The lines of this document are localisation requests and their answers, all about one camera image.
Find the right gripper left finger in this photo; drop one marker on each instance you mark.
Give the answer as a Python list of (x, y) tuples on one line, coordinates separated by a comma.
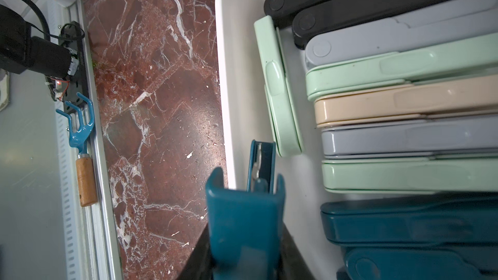
[(200, 263)]

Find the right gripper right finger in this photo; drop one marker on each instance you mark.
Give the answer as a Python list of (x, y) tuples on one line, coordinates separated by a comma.
[(293, 266)]

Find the teal pruning pliers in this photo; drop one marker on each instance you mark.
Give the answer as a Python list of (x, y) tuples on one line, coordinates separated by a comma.
[(245, 227), (418, 221), (450, 262)]

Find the mint pruning pliers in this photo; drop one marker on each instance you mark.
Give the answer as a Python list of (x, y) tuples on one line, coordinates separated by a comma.
[(417, 175), (281, 110)]

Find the white rectangular storage box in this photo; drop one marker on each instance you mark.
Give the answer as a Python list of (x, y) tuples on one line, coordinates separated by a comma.
[(246, 118)]

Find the grey pruning pliers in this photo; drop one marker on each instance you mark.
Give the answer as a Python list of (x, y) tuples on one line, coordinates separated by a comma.
[(424, 137)]

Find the beige pruning pliers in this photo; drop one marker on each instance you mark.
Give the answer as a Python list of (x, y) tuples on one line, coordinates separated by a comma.
[(450, 98)]

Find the mint pruning pliers diagonal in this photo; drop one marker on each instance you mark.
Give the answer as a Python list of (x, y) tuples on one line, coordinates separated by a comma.
[(455, 58)]

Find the grey-blue pruning pliers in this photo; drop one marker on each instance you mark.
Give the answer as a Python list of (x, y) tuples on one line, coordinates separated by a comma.
[(438, 24)]

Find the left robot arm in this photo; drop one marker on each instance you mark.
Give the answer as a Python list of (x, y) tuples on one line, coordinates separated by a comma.
[(21, 51)]

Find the blue garden hand fork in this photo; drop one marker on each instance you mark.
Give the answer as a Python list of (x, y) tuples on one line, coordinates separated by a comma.
[(79, 139)]

